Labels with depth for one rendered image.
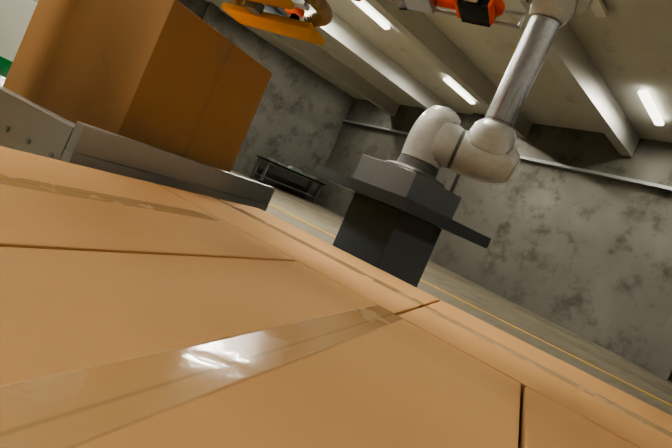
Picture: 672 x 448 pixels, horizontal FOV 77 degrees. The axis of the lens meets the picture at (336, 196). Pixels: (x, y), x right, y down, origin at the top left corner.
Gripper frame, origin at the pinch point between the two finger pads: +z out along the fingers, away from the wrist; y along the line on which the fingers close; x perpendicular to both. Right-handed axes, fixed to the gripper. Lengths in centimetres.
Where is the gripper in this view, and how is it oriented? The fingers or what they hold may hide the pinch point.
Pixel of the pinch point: (477, 1)
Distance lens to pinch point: 108.3
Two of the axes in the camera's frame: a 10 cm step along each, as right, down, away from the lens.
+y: -4.0, -1.6, -9.0
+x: 8.3, 3.6, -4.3
